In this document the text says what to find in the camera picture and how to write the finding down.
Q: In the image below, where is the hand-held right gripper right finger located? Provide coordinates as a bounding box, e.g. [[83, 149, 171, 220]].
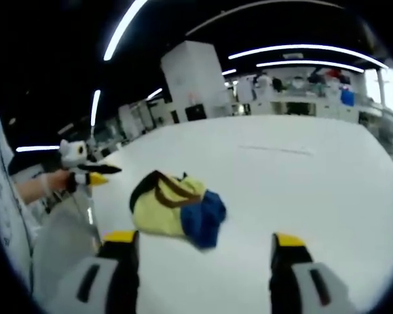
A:
[[269, 232, 353, 314]]

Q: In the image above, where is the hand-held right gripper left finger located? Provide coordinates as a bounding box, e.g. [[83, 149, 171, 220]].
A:
[[47, 230, 141, 314]]

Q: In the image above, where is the yellow and blue cloth bag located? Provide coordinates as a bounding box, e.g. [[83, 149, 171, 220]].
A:
[[128, 169, 227, 251]]

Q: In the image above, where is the person's left hand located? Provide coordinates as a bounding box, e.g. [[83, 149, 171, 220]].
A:
[[36, 170, 70, 198]]

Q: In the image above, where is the white pillar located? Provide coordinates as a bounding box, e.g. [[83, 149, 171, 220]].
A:
[[160, 40, 226, 122]]

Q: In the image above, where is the blue container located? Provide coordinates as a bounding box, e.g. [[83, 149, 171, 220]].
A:
[[340, 88, 355, 106]]

